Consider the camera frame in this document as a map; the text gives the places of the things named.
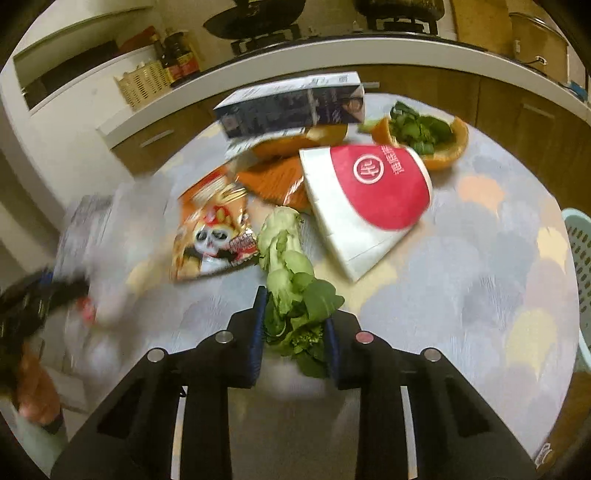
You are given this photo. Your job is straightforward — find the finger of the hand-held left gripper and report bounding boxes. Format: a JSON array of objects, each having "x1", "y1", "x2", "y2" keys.
[{"x1": 46, "y1": 276, "x2": 91, "y2": 306}]

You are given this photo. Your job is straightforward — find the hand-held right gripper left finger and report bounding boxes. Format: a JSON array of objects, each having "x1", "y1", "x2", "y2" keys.
[{"x1": 51, "y1": 286, "x2": 271, "y2": 480}]

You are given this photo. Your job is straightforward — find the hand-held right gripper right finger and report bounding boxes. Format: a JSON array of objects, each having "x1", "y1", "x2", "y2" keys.
[{"x1": 323, "y1": 311, "x2": 539, "y2": 480}]

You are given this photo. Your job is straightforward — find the green bok choy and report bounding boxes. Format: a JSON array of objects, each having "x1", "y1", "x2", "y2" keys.
[{"x1": 256, "y1": 206, "x2": 345, "y2": 379}]

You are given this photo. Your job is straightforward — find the clear plastic bag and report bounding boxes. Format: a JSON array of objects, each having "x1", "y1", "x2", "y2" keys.
[{"x1": 58, "y1": 182, "x2": 185, "y2": 333}]

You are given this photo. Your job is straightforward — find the orange foil packet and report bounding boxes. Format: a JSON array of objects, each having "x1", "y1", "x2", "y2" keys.
[{"x1": 235, "y1": 156, "x2": 310, "y2": 214}]

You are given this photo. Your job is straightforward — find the red and white paper bag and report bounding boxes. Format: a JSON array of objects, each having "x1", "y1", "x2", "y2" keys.
[{"x1": 298, "y1": 144, "x2": 433, "y2": 282}]

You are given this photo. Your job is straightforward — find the large orange fruit peel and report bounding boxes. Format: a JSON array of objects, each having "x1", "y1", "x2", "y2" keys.
[{"x1": 252, "y1": 124, "x2": 349, "y2": 160}]

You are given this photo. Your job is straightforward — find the light blue plastic basket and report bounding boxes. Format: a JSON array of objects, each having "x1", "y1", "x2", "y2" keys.
[{"x1": 561, "y1": 208, "x2": 591, "y2": 386}]

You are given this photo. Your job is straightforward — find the person's left forearm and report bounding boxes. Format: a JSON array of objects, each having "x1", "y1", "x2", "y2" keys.
[{"x1": 13, "y1": 408, "x2": 71, "y2": 477}]

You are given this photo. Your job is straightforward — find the person's left hand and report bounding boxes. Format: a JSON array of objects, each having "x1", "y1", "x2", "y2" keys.
[{"x1": 17, "y1": 344, "x2": 64, "y2": 426}]

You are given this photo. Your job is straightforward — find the panda print snack packet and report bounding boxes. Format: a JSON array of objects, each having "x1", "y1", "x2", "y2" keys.
[{"x1": 170, "y1": 167, "x2": 259, "y2": 283}]

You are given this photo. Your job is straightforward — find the white shelf unit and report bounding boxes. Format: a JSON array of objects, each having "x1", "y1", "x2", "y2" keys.
[{"x1": 0, "y1": 0, "x2": 169, "y2": 185}]

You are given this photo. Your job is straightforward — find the cream wicker basket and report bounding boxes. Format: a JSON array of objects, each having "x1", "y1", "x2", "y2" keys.
[{"x1": 115, "y1": 60, "x2": 174, "y2": 110}]

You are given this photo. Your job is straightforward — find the bowl shaped orange fruit peel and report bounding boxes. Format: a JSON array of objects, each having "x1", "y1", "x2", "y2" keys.
[{"x1": 369, "y1": 115, "x2": 469, "y2": 171}]

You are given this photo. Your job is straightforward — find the dark printed carton box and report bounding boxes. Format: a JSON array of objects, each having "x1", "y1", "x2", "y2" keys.
[{"x1": 213, "y1": 71, "x2": 366, "y2": 153}]

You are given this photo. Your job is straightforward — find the chopped green vegetable scraps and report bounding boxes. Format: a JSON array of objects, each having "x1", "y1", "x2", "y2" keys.
[{"x1": 359, "y1": 102, "x2": 453, "y2": 155}]

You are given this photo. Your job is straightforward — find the dark sauce bottle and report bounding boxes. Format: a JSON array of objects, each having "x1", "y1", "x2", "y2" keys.
[{"x1": 159, "y1": 30, "x2": 185, "y2": 85}]

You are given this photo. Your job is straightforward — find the red packet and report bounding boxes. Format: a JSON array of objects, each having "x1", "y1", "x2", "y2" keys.
[{"x1": 117, "y1": 28, "x2": 158, "y2": 52}]

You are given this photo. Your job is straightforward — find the red label sauce bottle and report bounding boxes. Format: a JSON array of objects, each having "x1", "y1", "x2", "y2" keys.
[{"x1": 182, "y1": 32, "x2": 202, "y2": 78}]

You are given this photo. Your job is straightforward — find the wooden kitchen cabinet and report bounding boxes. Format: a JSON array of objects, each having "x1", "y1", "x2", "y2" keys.
[{"x1": 111, "y1": 65, "x2": 591, "y2": 217}]

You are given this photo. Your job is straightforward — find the black gas stove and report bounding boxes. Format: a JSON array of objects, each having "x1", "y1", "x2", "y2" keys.
[{"x1": 203, "y1": 16, "x2": 462, "y2": 61}]

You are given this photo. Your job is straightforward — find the black wok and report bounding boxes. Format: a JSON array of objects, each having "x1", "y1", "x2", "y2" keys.
[{"x1": 203, "y1": 0, "x2": 308, "y2": 40}]

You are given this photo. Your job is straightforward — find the steel steamer pot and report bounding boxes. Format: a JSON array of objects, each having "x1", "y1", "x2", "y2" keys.
[{"x1": 355, "y1": 0, "x2": 446, "y2": 24}]

